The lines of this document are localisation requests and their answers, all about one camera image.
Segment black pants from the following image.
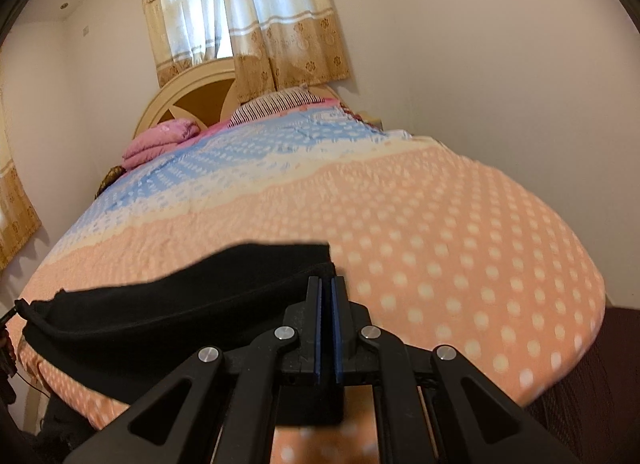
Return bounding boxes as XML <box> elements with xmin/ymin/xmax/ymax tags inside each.
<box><xmin>15</xmin><ymin>244</ymin><xmax>336</xmax><ymax>404</ymax></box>

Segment polka dot bed cover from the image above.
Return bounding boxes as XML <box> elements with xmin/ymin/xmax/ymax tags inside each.
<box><xmin>10</xmin><ymin>110</ymin><xmax>605</xmax><ymax>463</ymax></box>

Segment brown patterned bag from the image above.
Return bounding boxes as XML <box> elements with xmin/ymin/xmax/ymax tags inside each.
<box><xmin>94</xmin><ymin>166</ymin><xmax>126</xmax><ymax>198</ymax></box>

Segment beige curtain side window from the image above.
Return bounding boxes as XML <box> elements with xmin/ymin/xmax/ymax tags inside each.
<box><xmin>0</xmin><ymin>109</ymin><xmax>41</xmax><ymax>270</ymax></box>

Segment pink bed sheet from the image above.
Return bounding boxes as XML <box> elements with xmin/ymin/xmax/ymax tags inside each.
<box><xmin>179</xmin><ymin>98</ymin><xmax>364</xmax><ymax>147</ymax></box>

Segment folded pink blanket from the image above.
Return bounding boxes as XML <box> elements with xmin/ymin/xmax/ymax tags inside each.
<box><xmin>122</xmin><ymin>118</ymin><xmax>201</xmax><ymax>171</ymax></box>

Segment striped pillow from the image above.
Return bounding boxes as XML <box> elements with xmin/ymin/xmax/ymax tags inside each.
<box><xmin>229</xmin><ymin>86</ymin><xmax>323</xmax><ymax>128</ymax></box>

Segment beige wooden headboard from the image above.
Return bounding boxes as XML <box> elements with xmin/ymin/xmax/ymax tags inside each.
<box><xmin>131</xmin><ymin>56</ymin><xmax>342</xmax><ymax>141</ymax></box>

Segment beige curtain back window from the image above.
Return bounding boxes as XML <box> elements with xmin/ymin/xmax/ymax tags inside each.
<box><xmin>142</xmin><ymin>0</ymin><xmax>350</xmax><ymax>102</ymax></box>

